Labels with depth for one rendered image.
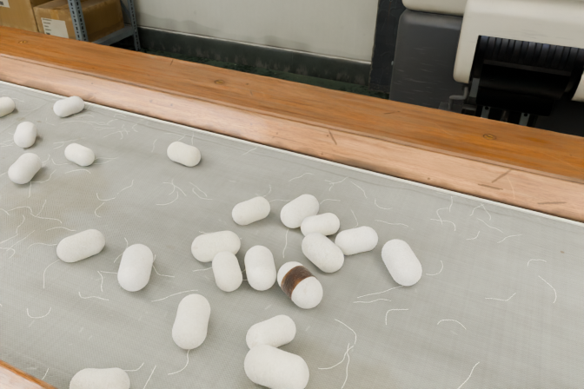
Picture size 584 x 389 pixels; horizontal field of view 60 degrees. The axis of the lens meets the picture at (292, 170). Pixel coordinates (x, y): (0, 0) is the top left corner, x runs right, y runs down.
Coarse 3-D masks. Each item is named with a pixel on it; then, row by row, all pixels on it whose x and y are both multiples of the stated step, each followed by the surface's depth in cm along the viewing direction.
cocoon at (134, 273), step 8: (128, 248) 35; (136, 248) 35; (144, 248) 36; (128, 256) 35; (136, 256) 35; (144, 256) 35; (152, 256) 36; (120, 264) 35; (128, 264) 34; (136, 264) 34; (144, 264) 34; (120, 272) 34; (128, 272) 34; (136, 272) 34; (144, 272) 34; (120, 280) 34; (128, 280) 33; (136, 280) 34; (144, 280) 34; (128, 288) 34; (136, 288) 34
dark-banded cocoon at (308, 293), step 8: (288, 264) 34; (296, 264) 34; (280, 272) 34; (280, 280) 34; (304, 280) 33; (312, 280) 33; (296, 288) 33; (304, 288) 33; (312, 288) 33; (320, 288) 33; (296, 296) 33; (304, 296) 32; (312, 296) 32; (320, 296) 33; (296, 304) 33; (304, 304) 33; (312, 304) 33
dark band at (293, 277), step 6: (294, 270) 34; (300, 270) 34; (306, 270) 34; (288, 276) 33; (294, 276) 33; (300, 276) 33; (306, 276) 33; (312, 276) 33; (282, 282) 34; (288, 282) 33; (294, 282) 33; (282, 288) 34; (288, 288) 33; (294, 288) 33; (288, 294) 33
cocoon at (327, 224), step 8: (312, 216) 39; (320, 216) 39; (328, 216) 39; (336, 216) 40; (304, 224) 39; (312, 224) 39; (320, 224) 39; (328, 224) 39; (336, 224) 39; (304, 232) 39; (312, 232) 39; (320, 232) 39; (328, 232) 39
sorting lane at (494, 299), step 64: (0, 128) 54; (64, 128) 54; (128, 128) 54; (192, 128) 54; (0, 192) 44; (64, 192) 44; (128, 192) 44; (192, 192) 45; (256, 192) 45; (320, 192) 45; (384, 192) 45; (448, 192) 45; (0, 256) 37; (192, 256) 38; (448, 256) 38; (512, 256) 38; (576, 256) 38; (0, 320) 32; (64, 320) 33; (128, 320) 33; (256, 320) 33; (320, 320) 33; (384, 320) 33; (448, 320) 33; (512, 320) 33; (576, 320) 33; (64, 384) 29; (192, 384) 29; (256, 384) 29; (320, 384) 29; (384, 384) 29; (448, 384) 29; (512, 384) 29; (576, 384) 29
